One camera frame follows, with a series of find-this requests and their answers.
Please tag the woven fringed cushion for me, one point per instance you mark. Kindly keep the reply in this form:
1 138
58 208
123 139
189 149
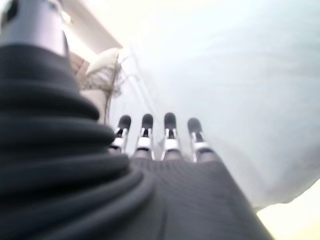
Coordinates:
100 80

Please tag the white duvet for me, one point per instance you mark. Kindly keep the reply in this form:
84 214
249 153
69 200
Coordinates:
225 87

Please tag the brown upholstered bed frame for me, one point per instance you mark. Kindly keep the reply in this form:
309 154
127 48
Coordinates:
77 62

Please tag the beige pillow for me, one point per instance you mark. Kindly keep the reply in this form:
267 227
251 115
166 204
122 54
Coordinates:
95 100
105 60

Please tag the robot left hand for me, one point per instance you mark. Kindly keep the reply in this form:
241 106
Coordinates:
100 187

